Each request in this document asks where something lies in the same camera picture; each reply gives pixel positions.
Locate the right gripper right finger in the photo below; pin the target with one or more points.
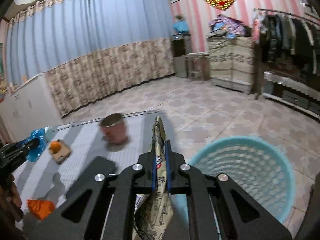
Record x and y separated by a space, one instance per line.
217 207

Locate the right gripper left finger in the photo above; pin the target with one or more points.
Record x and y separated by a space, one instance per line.
102 209

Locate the orange plastic wrapper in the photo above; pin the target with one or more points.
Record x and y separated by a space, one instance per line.
40 209

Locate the beige printed snack wrapper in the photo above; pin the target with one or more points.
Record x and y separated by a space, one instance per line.
153 212

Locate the blue plastic bag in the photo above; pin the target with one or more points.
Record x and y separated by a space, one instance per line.
34 145

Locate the teal tissue box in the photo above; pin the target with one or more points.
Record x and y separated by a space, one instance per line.
50 133

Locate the orange fruit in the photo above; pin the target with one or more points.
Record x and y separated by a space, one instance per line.
55 147

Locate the striped grey table cloth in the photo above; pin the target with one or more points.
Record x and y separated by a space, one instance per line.
46 180

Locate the light blue plastic basket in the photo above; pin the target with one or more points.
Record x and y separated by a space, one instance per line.
256 166

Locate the white low cabinet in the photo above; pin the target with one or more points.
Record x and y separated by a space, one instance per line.
29 107

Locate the black rectangular case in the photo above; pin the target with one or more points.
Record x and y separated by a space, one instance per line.
98 166

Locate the pink enamel mug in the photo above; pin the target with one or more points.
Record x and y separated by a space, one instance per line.
114 129

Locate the low shelf with lace cover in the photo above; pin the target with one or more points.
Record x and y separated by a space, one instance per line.
291 91

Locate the blue and floral curtain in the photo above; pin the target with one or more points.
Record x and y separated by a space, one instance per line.
89 49

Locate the cloth covered cabinet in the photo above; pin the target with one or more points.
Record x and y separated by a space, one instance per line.
231 62

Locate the small white stool table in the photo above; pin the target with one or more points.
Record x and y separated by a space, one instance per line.
198 65

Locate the clothes rack with garments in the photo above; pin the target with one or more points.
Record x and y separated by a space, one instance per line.
287 42

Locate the grey water dispenser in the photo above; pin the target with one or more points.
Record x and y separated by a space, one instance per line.
181 46

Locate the pile of clothes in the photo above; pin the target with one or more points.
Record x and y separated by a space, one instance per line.
231 27

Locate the blue pot with plant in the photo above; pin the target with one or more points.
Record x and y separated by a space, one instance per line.
181 26

